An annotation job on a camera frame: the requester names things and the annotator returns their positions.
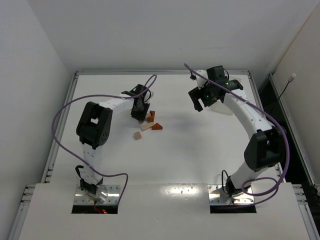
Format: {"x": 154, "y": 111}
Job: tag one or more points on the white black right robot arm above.
{"x": 268, "y": 144}

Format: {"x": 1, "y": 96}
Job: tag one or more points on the engraved light wood block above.
{"x": 147, "y": 126}

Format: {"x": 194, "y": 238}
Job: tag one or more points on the white perforated box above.
{"x": 219, "y": 107}

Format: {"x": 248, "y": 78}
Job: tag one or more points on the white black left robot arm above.
{"x": 94, "y": 128}

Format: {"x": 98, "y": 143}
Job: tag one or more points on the aluminium table frame rail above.
{"x": 165, "y": 177}

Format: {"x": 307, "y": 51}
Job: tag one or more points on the red-brown arch wood block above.
{"x": 150, "y": 117}

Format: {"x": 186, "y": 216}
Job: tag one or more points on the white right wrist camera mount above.
{"x": 199, "y": 80}

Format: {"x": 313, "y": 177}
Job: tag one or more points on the red-brown triangle wood block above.
{"x": 157, "y": 126}

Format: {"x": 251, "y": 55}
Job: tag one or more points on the small light wood cube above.
{"x": 137, "y": 135}

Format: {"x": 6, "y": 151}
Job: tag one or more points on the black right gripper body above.
{"x": 197, "y": 94}

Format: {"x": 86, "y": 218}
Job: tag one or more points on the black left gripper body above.
{"x": 139, "y": 110}

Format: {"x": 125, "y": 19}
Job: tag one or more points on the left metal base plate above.
{"x": 106, "y": 195}

